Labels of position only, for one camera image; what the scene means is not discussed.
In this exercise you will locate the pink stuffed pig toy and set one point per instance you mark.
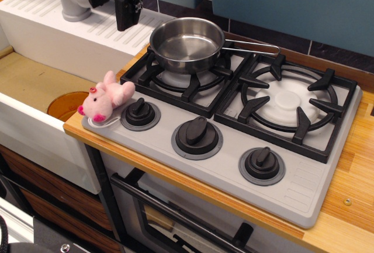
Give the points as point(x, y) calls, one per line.
point(105, 97)

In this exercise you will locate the stainless steel pan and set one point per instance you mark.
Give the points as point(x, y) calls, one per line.
point(190, 45)

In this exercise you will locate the white toy sink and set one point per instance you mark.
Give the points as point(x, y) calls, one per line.
point(46, 57)

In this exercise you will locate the black left stove knob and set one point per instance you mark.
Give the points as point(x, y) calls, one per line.
point(140, 115)

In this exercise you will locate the black stove knob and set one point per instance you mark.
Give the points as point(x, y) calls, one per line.
point(261, 166)
point(197, 139)
point(140, 115)

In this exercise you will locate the black left burner grate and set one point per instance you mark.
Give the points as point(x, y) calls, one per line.
point(200, 93)

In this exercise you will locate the black burner grate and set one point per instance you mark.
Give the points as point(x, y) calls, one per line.
point(298, 108)
point(200, 93)

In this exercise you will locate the black middle stove knob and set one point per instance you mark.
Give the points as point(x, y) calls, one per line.
point(197, 139)

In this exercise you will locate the white right burner cap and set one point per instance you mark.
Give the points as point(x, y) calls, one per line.
point(285, 97)

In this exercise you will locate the black right burner grate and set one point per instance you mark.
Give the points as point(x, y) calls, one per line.
point(298, 108)

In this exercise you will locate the black right stove knob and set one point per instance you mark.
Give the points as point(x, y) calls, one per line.
point(261, 166)

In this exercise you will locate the oven door with window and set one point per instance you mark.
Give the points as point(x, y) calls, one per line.
point(172, 236)

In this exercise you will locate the grey toy stove top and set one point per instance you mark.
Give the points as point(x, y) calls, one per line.
point(297, 198)

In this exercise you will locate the black oven door handle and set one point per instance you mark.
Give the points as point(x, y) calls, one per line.
point(130, 185)

